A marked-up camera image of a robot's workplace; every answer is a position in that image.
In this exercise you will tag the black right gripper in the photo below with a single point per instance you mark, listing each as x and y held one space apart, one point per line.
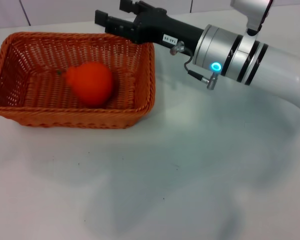
155 27

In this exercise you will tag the orange toy fruit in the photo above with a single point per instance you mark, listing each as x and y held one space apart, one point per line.
92 83

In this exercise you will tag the orange woven wicker basket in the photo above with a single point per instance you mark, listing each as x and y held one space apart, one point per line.
40 115

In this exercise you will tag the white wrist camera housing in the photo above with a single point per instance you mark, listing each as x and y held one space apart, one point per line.
252 10

